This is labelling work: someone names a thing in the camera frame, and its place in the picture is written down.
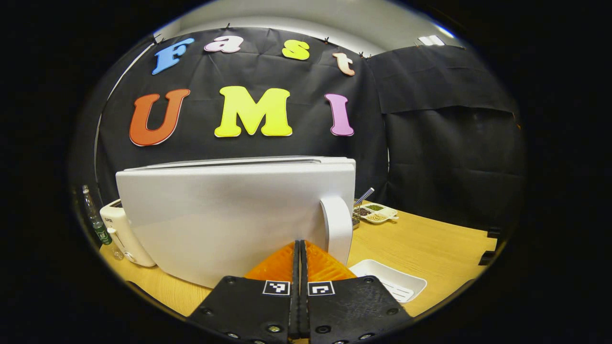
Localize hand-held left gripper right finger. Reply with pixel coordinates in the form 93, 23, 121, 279
300, 240, 414, 344

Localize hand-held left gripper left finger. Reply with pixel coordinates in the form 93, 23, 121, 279
188, 240, 301, 344

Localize white microwave oven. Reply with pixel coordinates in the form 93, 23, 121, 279
115, 156, 357, 290

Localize white rectangular dish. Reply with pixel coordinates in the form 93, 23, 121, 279
349, 259, 428, 303

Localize white divided spice dish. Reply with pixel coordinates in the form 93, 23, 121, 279
358, 203, 399, 226

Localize white toaster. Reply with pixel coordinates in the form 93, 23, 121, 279
99, 199, 157, 268

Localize black table clamp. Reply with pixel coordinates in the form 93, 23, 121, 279
479, 228, 499, 266

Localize clear plastic water bottle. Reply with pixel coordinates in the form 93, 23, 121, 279
81, 184, 124, 261

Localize black backdrop cloth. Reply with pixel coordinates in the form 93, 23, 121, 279
72, 26, 526, 239

